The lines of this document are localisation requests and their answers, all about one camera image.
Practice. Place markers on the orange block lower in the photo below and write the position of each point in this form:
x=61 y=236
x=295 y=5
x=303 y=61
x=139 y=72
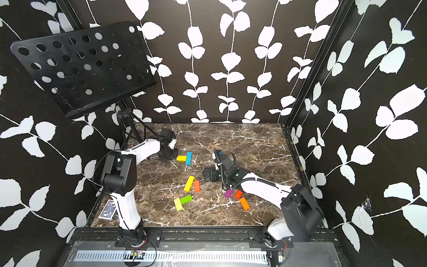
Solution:
x=244 y=204

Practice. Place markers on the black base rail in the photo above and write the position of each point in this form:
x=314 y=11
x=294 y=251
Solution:
x=255 y=236

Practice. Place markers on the yellow small block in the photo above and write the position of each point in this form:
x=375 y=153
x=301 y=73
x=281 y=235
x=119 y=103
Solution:
x=181 y=158

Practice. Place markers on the red-orange small block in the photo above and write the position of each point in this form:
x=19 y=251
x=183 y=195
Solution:
x=197 y=186

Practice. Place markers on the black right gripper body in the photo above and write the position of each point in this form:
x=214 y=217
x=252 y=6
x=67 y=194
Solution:
x=216 y=175

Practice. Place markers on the cyan block group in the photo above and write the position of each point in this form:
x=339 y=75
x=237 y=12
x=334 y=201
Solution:
x=188 y=158

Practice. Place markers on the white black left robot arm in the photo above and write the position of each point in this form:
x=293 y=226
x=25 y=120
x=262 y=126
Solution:
x=119 y=174

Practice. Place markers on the white slotted cable duct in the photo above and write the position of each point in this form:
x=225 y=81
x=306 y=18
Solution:
x=257 y=257

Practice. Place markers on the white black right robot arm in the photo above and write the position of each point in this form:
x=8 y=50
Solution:
x=301 y=214

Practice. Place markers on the green block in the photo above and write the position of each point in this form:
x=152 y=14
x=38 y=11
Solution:
x=186 y=199

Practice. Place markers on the black perforated music stand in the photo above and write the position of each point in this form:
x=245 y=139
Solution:
x=88 y=70

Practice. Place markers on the red block right group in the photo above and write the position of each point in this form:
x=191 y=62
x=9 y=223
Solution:
x=238 y=194

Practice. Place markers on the purple block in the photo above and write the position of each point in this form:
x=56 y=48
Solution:
x=228 y=194

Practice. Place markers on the light yellow-green block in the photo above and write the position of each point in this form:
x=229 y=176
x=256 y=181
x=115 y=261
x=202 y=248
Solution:
x=178 y=204

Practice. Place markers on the yellow long block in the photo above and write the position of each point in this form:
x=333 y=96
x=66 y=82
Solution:
x=189 y=184

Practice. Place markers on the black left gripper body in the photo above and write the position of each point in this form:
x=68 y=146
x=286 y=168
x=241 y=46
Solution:
x=170 y=154

